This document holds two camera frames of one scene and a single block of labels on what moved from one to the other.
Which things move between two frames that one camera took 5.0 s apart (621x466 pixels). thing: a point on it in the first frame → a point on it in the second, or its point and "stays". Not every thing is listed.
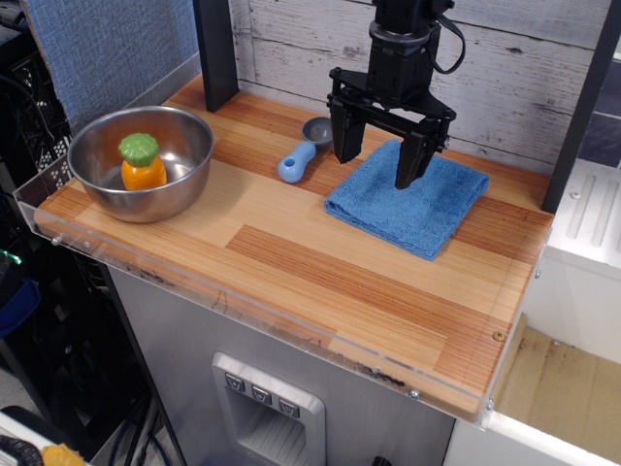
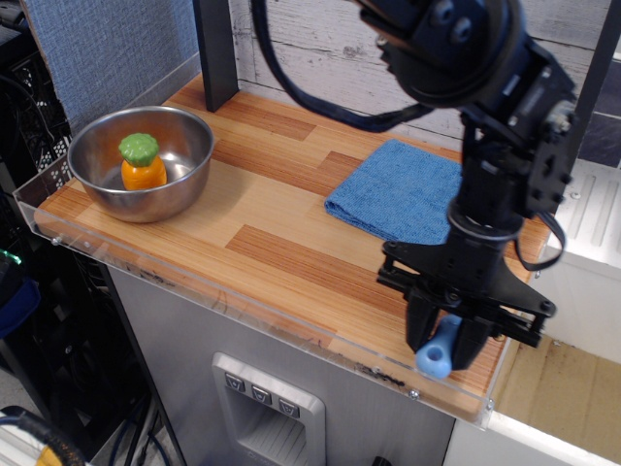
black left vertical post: x=215 y=43 stays
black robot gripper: x=395 y=90 → x=468 y=276
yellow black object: x=27 y=454 → x=58 y=452
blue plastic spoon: x=318 y=131 → x=435 y=359
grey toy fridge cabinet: x=236 y=388 stays
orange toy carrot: x=142 y=169 stays
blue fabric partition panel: x=114 y=54 stays
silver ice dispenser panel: x=270 y=422 stays
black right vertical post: x=587 y=107 stays
